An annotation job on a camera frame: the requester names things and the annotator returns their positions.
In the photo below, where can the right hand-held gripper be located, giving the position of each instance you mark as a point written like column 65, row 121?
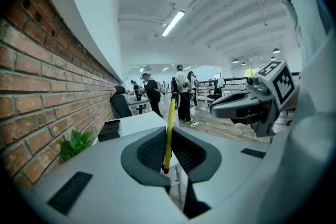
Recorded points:
column 278, row 84

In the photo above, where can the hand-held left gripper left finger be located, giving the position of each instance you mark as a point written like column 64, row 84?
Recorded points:
column 147, row 152

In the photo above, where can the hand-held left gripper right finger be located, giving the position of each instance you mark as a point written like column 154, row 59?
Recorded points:
column 194, row 154

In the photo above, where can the black box lid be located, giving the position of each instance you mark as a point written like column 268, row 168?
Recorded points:
column 107, row 132

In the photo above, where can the white power strip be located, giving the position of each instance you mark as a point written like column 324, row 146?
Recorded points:
column 194, row 124

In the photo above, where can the white desk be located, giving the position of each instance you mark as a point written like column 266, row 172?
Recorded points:
column 139, row 105

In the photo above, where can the black office chair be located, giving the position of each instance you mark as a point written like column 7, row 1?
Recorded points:
column 120, row 106

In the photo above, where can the green potted plant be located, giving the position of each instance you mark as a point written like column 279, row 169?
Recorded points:
column 76, row 143

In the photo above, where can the long ceiling lamp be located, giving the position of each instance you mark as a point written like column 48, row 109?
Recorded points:
column 173, row 23

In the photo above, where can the light grey shirt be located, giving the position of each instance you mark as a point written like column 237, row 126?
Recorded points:
column 309, row 21

